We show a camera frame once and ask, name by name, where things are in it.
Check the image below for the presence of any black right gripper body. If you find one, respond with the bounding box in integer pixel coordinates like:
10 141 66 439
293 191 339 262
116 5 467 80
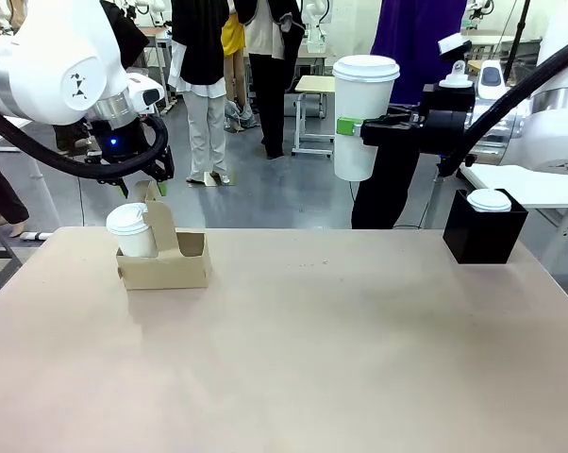
382 83 477 158

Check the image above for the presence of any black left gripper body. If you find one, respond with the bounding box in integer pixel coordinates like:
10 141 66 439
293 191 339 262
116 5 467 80
84 117 175 184

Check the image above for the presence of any tall white lidded paper cup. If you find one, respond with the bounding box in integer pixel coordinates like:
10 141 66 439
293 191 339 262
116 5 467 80
331 55 401 182

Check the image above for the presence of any brown cardboard cup carrier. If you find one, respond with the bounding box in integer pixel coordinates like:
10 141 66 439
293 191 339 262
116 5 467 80
115 180 213 291

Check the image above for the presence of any small beige rolling table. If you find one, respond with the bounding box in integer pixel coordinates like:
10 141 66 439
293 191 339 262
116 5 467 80
292 75 337 159

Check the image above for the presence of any white grey robot device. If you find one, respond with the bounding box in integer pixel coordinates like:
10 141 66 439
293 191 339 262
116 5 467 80
476 59 508 101

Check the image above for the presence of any person in purple top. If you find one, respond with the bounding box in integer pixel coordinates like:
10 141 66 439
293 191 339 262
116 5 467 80
351 0 470 231

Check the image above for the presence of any white side table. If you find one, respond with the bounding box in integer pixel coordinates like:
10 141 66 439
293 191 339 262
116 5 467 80
459 162 568 279

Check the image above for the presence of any person in beige vest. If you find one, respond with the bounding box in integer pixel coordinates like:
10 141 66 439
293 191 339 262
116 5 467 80
231 0 307 160

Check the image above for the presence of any grey clothes bundle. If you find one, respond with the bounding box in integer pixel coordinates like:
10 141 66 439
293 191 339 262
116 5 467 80
225 100 258 132

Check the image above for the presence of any black square box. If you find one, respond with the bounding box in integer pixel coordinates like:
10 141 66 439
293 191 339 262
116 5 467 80
443 188 529 264

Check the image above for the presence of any black tripod pole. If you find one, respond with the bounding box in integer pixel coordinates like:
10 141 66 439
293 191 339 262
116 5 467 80
502 0 533 87

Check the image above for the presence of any person in black top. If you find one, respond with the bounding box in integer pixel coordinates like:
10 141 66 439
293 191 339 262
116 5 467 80
168 0 233 185

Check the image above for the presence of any person in yellow skirt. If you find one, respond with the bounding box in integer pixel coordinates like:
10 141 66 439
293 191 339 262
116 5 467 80
221 11 248 112

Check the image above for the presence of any white wrist camera on mount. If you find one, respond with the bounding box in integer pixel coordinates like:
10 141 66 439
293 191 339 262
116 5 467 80
437 33 474 89

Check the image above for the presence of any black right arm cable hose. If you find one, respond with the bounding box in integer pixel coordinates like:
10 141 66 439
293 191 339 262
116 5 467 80
437 36 568 176

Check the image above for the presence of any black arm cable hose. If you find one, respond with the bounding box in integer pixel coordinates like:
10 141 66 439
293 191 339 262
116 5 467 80
437 36 568 176
0 101 168 183

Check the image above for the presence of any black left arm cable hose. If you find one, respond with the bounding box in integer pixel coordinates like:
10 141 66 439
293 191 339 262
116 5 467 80
0 101 168 183

